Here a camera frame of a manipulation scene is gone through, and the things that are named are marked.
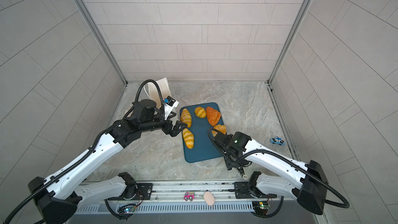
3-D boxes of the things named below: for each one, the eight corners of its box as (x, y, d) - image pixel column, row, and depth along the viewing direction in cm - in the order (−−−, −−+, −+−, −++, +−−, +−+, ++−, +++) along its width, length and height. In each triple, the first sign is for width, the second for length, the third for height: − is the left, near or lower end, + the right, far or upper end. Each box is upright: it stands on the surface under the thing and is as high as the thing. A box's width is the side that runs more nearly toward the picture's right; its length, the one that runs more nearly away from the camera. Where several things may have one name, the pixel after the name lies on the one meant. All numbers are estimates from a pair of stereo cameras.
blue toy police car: (271, 145, 88) (273, 143, 86) (270, 138, 91) (271, 136, 88) (283, 145, 88) (285, 143, 86) (280, 138, 91) (282, 136, 88)
